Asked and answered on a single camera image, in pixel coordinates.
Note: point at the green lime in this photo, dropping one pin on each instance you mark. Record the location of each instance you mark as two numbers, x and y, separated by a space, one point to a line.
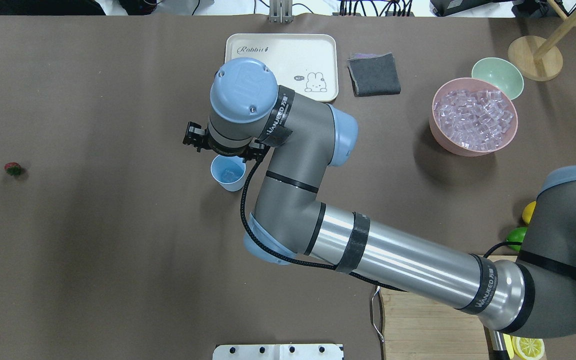
515 238

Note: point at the red strawberry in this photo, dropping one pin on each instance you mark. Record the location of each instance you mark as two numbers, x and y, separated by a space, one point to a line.
13 169

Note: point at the whole lemon far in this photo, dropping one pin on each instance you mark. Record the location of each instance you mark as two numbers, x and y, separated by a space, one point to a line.
528 212

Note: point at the grey folded cloth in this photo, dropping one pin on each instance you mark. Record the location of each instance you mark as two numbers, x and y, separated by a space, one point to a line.
374 75

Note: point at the wooden glass drying rack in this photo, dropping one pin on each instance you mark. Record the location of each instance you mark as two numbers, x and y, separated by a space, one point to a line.
538 58

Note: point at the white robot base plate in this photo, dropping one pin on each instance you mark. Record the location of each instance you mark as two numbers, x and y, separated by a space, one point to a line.
286 351

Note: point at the clear ice cube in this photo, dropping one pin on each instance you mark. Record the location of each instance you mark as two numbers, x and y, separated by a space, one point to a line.
229 176

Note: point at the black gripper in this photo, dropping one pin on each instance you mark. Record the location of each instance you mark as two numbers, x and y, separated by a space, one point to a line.
194 138

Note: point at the yellow plastic knife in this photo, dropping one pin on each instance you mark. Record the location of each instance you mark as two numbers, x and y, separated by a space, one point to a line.
509 348

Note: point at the cream rabbit tray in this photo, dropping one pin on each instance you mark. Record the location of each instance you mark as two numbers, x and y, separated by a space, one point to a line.
306 63

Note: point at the pile of clear ice cubes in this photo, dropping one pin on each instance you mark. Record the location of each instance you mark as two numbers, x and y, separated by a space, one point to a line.
475 120

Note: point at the steel muddler rod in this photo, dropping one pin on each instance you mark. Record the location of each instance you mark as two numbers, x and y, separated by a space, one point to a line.
498 344

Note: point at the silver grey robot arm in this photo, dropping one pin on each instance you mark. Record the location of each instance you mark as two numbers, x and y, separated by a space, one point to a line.
369 192

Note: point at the light blue cup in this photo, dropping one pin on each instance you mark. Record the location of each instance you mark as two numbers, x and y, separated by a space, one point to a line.
220 162

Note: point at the pink bowl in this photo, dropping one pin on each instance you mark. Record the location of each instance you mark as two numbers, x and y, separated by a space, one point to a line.
471 84

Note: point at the lemon half lower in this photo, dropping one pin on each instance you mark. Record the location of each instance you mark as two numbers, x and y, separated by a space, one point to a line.
528 348

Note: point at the wooden cutting board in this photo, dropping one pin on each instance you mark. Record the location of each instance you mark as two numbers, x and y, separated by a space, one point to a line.
412 327

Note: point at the mint green bowl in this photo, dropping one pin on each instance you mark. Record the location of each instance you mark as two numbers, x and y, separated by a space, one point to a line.
500 73

